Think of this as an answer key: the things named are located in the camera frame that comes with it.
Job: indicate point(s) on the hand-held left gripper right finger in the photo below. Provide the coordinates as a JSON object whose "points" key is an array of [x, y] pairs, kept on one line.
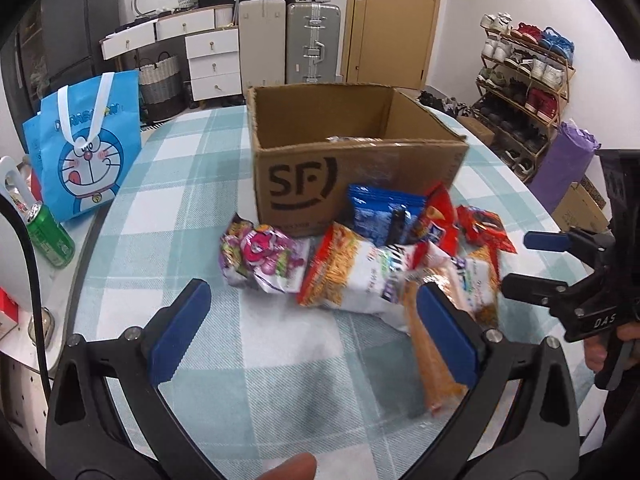
{"points": [[447, 335]]}

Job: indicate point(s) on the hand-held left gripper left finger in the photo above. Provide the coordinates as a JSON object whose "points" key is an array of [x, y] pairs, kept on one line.
{"points": [[180, 330]]}

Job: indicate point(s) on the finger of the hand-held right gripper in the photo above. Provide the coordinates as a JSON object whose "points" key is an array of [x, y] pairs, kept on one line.
{"points": [[530, 287], [545, 241]]}

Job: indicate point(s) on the orange stick snack bag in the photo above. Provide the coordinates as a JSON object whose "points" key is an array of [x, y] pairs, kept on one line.
{"points": [[480, 285]]}

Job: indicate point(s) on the small red snack bag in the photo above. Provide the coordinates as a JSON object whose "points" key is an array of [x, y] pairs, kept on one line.
{"points": [[482, 225]]}

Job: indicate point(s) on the white orange noodle snack bag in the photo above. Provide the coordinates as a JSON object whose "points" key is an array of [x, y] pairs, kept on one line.
{"points": [[360, 280]]}

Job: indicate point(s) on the red chip snack bag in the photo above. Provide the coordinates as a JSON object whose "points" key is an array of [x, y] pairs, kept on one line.
{"points": [[440, 210]]}

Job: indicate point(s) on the pink purple snack bag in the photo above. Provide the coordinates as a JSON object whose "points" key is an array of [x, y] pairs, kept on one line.
{"points": [[260, 255]]}

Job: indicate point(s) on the cardboard box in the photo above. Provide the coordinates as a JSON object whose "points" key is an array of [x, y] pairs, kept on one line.
{"points": [[477, 130], [582, 210], [300, 185]]}

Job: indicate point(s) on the person's right forearm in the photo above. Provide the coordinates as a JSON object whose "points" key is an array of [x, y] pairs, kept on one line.
{"points": [[622, 420]]}

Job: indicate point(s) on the person's right hand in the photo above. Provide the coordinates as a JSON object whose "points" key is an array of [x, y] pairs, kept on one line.
{"points": [[596, 352]]}

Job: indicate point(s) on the person's left hand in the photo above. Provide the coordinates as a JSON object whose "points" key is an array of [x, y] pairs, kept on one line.
{"points": [[290, 467]]}

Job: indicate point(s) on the cardboard box on floor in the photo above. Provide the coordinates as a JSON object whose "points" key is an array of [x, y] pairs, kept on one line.
{"points": [[582, 210]]}

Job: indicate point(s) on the purple yoga mat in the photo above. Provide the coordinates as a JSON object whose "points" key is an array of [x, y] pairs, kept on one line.
{"points": [[562, 165]]}

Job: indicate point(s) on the white side table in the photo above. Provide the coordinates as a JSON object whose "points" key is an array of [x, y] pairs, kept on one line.
{"points": [[65, 285]]}

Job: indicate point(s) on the flat cardboard box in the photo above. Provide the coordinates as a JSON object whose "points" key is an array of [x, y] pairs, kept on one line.
{"points": [[477, 130]]}

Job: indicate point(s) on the small grey rounded case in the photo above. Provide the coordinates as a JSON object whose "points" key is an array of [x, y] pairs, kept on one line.
{"points": [[44, 327]]}

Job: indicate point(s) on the blue snack bag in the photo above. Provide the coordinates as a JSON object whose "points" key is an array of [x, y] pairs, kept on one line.
{"points": [[370, 215]]}

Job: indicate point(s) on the checked tablecloth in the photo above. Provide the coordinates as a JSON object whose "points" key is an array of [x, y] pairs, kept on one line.
{"points": [[175, 185]]}

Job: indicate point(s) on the wooden shoe rack with shoes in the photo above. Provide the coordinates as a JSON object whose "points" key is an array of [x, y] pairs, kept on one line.
{"points": [[525, 90]]}

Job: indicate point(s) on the green drink can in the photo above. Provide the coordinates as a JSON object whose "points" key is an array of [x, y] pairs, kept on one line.
{"points": [[50, 240]]}

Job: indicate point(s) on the group of shoes on floor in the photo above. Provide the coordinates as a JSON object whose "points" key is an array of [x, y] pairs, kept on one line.
{"points": [[442, 102]]}

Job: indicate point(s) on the red box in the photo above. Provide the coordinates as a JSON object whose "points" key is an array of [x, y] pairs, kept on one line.
{"points": [[7, 310]]}

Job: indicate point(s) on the blue cartoon tote bag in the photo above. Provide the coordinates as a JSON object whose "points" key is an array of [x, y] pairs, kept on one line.
{"points": [[85, 160]]}

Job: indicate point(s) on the woven laundry basket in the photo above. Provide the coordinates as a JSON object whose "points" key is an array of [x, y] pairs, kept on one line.
{"points": [[160, 80]]}

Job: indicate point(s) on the wooden door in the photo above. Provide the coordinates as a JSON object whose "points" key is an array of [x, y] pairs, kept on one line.
{"points": [[395, 25]]}

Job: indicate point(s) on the white desk with drawers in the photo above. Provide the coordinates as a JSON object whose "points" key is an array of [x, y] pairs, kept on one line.
{"points": [[210, 55]]}

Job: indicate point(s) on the beige suitcase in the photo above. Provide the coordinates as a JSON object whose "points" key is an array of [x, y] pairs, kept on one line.
{"points": [[262, 45]]}

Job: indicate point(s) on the silver suitcase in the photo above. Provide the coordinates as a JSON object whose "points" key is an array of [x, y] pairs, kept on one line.
{"points": [[312, 45]]}

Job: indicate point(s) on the black refrigerator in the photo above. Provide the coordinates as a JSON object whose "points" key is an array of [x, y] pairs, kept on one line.
{"points": [[65, 35]]}

